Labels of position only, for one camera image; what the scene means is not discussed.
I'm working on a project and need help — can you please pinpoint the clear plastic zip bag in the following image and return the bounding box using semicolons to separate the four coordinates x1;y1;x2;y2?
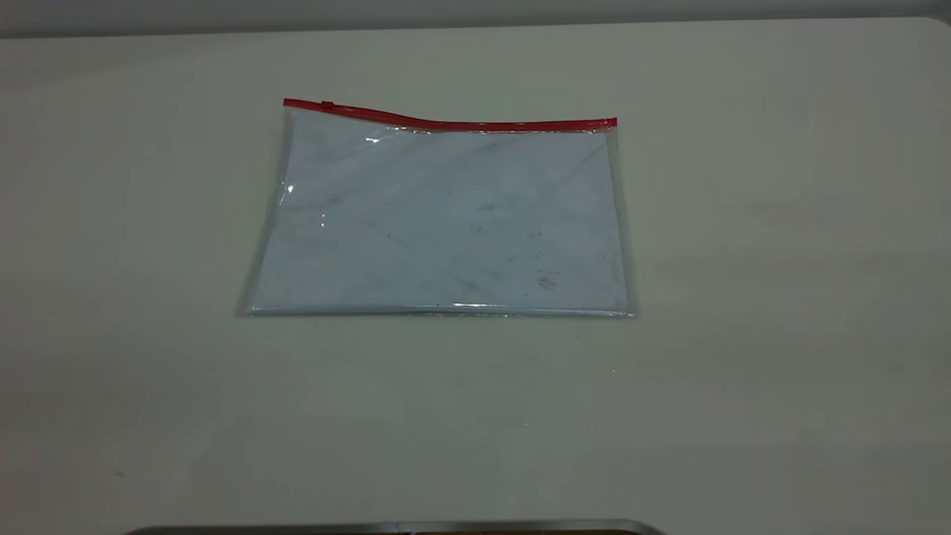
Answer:
236;97;638;320

